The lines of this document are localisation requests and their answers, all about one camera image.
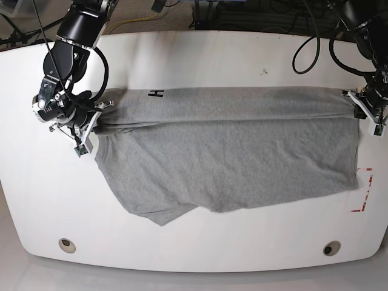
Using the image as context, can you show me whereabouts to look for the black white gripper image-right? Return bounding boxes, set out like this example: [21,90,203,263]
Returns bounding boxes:
[341,69,387,126]

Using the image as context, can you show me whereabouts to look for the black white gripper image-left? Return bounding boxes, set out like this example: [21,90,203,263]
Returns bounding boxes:
[32,76,113,146]

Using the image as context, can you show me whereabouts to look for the grey T-shirt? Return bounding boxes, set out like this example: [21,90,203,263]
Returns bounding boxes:
[95,87,359,226]

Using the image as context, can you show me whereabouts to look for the red tape marking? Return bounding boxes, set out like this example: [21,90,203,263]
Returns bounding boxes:
[350,168,373,213]

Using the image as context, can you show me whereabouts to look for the left table grommet hole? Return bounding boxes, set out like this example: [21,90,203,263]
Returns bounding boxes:
[58,238,76,253]

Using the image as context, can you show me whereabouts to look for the table grommet hole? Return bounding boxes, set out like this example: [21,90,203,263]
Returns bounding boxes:
[323,241,341,256]
[58,238,76,253]

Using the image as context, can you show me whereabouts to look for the right table grommet hole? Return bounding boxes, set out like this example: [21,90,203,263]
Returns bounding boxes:
[323,241,341,256]

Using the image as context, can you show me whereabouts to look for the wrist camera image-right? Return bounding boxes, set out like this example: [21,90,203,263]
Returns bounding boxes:
[368,122,386,136]

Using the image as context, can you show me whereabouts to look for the black arm cable image-left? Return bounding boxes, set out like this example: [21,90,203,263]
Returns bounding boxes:
[75,47,109,108]

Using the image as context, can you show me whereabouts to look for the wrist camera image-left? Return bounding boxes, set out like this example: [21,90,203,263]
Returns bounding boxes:
[74,144,93,157]

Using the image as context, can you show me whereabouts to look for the black arm cable image-right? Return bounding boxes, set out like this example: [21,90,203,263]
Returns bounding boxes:
[292,0,376,75]

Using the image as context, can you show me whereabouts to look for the yellow cable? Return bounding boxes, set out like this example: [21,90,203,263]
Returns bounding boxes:
[106,10,170,34]

